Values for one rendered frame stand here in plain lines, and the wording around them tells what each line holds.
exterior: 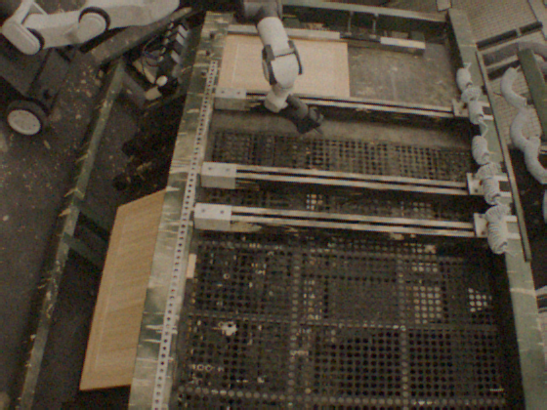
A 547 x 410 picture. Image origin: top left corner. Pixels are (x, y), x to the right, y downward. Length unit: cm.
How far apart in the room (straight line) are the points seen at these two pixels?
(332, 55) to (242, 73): 44
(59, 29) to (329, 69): 122
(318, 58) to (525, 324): 150
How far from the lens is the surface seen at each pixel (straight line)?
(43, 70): 287
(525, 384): 197
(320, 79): 266
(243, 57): 275
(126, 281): 250
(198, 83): 257
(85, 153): 290
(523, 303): 209
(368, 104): 251
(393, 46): 291
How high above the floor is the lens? 210
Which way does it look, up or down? 27 degrees down
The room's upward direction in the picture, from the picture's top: 72 degrees clockwise
